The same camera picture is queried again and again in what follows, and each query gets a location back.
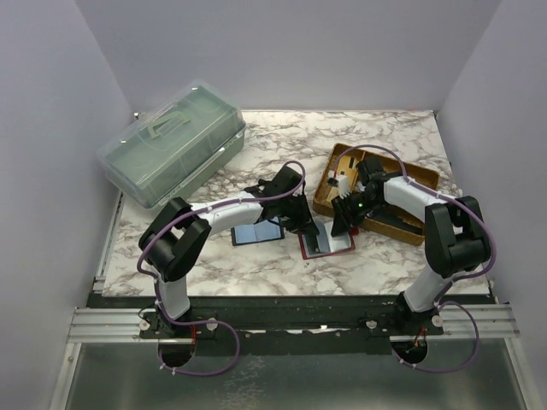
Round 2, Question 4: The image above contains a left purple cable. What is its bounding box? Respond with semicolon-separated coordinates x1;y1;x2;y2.
136;161;308;378

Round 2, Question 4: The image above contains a woven bamboo organizer tray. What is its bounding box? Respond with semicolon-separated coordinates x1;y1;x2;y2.
313;143;440;246

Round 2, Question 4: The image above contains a black leather card holder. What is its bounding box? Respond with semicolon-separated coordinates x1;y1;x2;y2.
231;219;285;246

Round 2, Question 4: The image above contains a tan card in tray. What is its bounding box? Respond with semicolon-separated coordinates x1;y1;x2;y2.
336;155;362;179

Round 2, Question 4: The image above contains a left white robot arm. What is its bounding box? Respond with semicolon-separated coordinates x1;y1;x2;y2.
137;161;319;337

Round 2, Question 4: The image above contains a black pen tool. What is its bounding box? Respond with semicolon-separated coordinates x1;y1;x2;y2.
369;211;423;236

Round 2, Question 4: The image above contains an aluminium extrusion rail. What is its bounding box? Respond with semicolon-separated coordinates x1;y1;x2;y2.
68;303;521;343

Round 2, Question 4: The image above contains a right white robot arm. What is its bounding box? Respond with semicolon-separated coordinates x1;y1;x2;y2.
328;156;496;335

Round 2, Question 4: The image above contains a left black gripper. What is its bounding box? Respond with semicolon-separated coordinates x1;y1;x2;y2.
277;192;320;237

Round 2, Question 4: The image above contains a red leather card holder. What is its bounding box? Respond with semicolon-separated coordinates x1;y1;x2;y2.
298;220;356;260

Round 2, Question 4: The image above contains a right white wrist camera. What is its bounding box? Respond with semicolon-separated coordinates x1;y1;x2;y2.
327;171;351;198

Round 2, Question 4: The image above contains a green plastic storage box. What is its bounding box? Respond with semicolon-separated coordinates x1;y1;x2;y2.
97;82;246;210

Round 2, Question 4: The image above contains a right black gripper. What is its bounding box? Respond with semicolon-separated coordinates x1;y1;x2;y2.
331;191;384;237

